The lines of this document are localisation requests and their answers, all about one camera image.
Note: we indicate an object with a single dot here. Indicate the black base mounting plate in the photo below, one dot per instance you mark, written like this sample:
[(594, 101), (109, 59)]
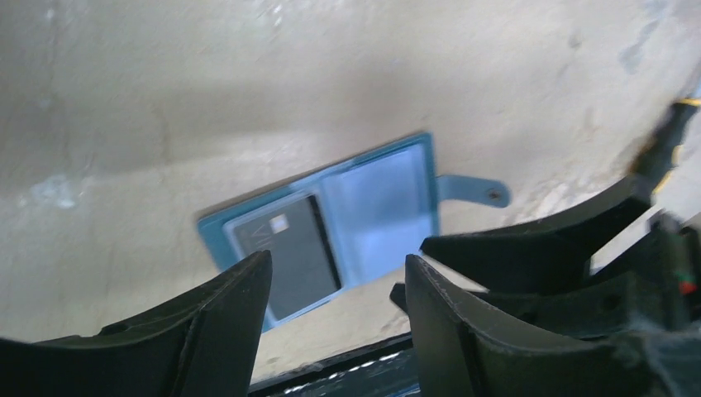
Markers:
[(385, 368)]

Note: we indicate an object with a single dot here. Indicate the yellow handled screwdriver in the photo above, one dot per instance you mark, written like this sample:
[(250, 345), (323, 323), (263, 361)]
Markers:
[(658, 157)]

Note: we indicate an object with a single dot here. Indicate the teal card holder wallet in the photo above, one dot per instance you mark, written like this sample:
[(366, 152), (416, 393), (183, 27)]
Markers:
[(378, 206)]

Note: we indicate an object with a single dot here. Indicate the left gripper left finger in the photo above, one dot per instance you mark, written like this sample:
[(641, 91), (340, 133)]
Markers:
[(200, 343)]

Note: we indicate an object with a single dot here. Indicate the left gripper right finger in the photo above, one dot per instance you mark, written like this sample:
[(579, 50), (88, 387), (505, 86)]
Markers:
[(467, 347)]

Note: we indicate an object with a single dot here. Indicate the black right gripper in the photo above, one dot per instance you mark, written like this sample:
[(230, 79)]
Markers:
[(662, 257)]

